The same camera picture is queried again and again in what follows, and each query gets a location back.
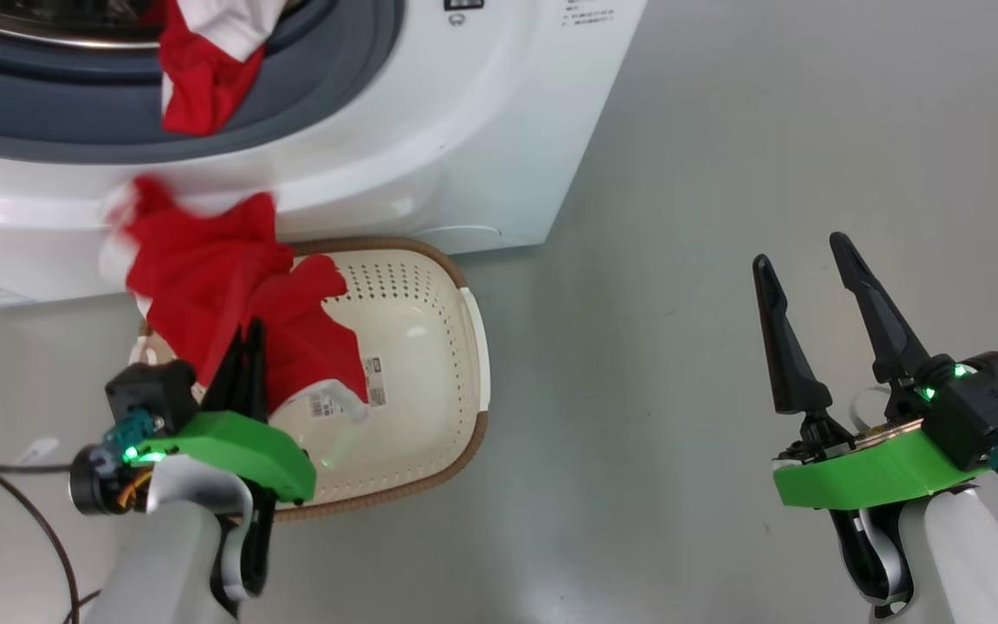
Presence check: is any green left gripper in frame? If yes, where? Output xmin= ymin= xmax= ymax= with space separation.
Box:
xmin=131 ymin=317 xmax=319 ymax=504

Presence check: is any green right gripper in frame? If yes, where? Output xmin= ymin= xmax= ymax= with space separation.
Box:
xmin=751 ymin=231 xmax=990 ymax=510

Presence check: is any red and white garment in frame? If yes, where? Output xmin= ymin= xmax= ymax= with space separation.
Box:
xmin=155 ymin=0 xmax=289 ymax=137
xmin=100 ymin=173 xmax=372 ymax=419

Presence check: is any cream perforated laundry basket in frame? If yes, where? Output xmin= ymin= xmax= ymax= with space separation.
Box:
xmin=129 ymin=237 xmax=493 ymax=523

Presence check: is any white front-load washing machine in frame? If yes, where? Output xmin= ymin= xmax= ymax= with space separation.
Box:
xmin=0 ymin=0 xmax=649 ymax=306

